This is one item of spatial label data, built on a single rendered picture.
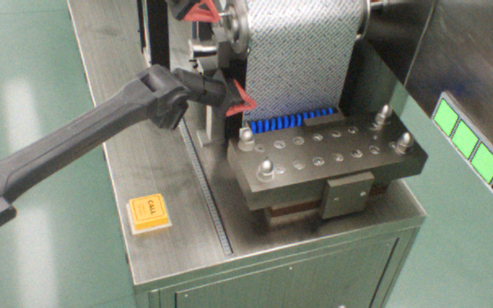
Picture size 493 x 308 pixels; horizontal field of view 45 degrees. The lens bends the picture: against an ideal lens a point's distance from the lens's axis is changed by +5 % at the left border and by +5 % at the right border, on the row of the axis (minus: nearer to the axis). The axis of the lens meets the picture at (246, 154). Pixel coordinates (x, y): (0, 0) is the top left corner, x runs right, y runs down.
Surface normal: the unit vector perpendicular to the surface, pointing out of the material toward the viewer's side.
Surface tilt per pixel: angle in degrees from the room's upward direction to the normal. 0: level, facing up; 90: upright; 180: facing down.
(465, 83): 90
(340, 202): 90
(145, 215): 0
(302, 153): 0
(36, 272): 0
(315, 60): 90
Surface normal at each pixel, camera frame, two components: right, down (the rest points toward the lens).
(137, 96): 0.14, -0.53
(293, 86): 0.31, 0.70
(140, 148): 0.07, -0.69
